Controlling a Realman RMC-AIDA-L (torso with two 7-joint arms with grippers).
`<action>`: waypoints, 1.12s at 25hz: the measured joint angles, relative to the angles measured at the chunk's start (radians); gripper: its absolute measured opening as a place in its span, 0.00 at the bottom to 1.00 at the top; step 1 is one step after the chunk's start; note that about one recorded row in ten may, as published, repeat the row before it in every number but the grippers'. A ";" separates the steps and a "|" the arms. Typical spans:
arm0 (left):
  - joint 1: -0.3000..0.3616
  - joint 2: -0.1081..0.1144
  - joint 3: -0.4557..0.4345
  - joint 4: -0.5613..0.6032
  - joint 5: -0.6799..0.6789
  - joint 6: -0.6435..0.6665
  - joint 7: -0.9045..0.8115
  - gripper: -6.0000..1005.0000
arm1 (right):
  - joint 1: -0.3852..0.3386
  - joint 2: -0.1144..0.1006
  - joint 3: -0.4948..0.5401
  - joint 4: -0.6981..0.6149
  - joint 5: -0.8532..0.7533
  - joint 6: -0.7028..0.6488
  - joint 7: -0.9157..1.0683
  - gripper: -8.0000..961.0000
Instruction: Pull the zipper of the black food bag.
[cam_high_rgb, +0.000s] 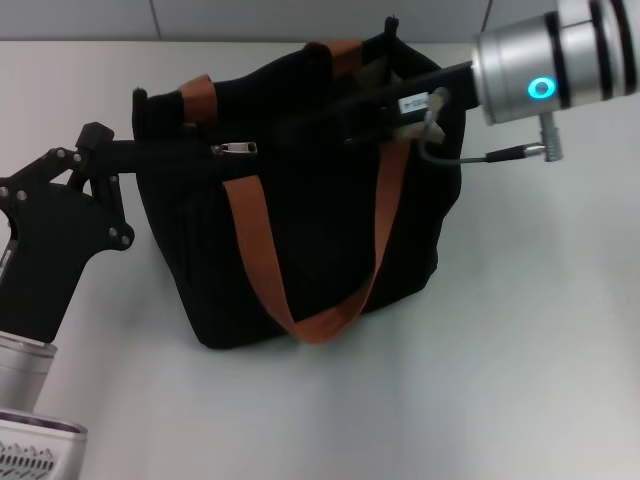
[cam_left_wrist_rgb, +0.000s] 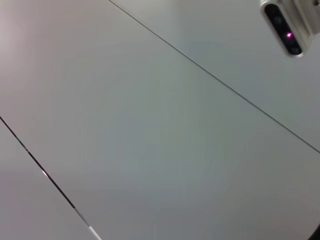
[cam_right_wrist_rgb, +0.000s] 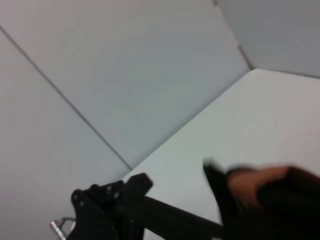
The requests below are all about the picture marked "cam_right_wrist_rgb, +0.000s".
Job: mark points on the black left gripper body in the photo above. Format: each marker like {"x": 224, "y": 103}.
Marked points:
{"x": 100, "y": 227}

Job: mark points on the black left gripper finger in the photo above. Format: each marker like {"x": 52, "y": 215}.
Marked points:
{"x": 135, "y": 186}

